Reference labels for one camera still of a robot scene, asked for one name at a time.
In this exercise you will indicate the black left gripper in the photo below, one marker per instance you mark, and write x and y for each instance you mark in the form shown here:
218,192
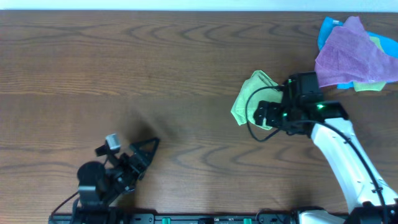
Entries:
142,154

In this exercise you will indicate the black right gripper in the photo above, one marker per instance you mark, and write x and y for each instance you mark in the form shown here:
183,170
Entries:
260,113

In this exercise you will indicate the green microfiber cloth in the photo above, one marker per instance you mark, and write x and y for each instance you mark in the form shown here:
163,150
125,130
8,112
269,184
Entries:
244,107

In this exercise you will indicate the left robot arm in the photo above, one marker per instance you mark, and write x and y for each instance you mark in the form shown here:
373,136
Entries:
99,186

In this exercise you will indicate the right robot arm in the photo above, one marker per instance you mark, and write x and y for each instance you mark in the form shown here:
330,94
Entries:
368,197

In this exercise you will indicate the purple microfiber cloth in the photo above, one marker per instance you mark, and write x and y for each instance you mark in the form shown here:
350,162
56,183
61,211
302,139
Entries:
349,55

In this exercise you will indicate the blue microfiber cloth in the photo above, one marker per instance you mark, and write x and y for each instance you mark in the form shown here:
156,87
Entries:
389,46

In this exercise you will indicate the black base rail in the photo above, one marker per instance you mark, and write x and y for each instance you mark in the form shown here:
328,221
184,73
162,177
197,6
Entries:
148,218

